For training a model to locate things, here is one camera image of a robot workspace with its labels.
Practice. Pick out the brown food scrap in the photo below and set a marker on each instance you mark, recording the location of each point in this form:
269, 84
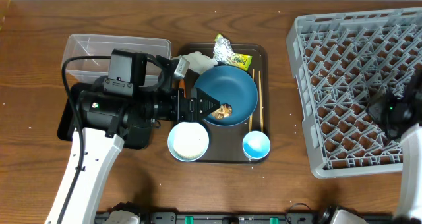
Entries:
224, 111

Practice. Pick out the grey dishwasher rack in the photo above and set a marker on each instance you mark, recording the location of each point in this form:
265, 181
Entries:
340, 61

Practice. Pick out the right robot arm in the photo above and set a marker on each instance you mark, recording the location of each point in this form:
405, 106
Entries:
409, 207

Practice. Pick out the foil snack wrapper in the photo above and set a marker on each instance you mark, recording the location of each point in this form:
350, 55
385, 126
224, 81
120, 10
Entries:
224, 53

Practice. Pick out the orange carrot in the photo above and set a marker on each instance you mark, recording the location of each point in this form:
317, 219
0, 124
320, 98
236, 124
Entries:
182, 86

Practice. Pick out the clear plastic bin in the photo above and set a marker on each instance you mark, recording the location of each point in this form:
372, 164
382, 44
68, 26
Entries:
88, 70

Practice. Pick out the large blue bowl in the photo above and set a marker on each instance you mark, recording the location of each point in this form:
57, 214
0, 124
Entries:
229, 85

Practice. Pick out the right wooden chopstick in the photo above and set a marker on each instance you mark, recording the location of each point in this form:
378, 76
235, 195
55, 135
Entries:
260, 102

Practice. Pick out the dark brown serving tray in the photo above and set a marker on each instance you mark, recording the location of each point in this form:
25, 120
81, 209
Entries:
226, 141

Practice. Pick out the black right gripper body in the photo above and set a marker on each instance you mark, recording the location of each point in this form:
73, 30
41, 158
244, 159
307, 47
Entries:
382, 109

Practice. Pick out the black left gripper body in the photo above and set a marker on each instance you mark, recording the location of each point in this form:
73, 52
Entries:
172, 107

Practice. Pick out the crumpled white napkin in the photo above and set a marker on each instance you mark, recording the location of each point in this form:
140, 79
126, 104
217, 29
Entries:
200, 63

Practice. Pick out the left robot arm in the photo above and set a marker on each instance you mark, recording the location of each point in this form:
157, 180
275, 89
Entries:
119, 110

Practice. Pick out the light blue rice plate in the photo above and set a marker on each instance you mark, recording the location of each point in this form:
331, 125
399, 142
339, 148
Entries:
188, 142

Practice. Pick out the light blue cup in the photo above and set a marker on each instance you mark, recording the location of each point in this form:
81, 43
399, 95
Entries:
256, 145

